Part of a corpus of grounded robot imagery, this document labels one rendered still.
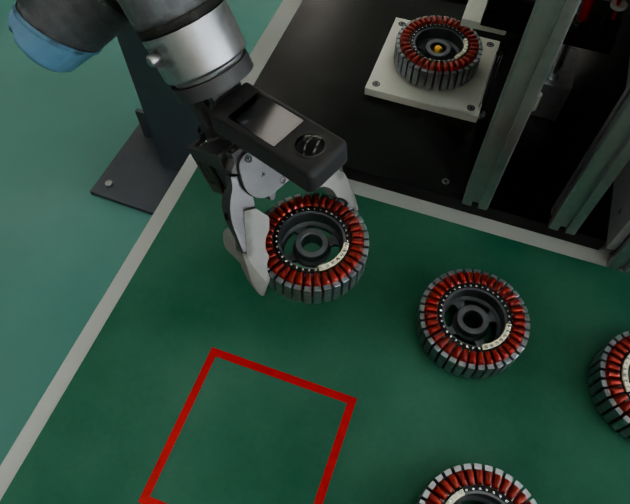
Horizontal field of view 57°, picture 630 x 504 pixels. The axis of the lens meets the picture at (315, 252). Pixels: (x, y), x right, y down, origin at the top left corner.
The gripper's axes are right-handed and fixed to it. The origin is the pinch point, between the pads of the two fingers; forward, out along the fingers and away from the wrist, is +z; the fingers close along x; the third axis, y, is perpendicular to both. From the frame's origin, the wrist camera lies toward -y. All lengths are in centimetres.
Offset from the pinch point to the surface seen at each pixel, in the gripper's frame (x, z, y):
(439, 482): 7.6, 15.3, -17.0
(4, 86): -9, -7, 169
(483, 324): -7.8, 12.8, -11.4
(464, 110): -30.0, 2.6, 4.6
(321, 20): -31.0, -10.1, 27.5
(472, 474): 5.1, 15.9, -18.6
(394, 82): -27.6, -2.5, 12.8
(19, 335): 33, 34, 102
